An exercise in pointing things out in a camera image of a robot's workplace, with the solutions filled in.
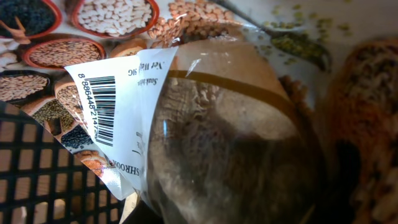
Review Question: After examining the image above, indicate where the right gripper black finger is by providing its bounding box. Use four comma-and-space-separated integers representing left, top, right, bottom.
123, 200, 164, 224

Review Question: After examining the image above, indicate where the beige mushroom pouch brown label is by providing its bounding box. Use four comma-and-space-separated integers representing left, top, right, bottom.
1, 0, 397, 223

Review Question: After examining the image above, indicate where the grey plastic lattice basket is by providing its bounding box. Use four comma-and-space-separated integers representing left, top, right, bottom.
1, 102, 135, 224

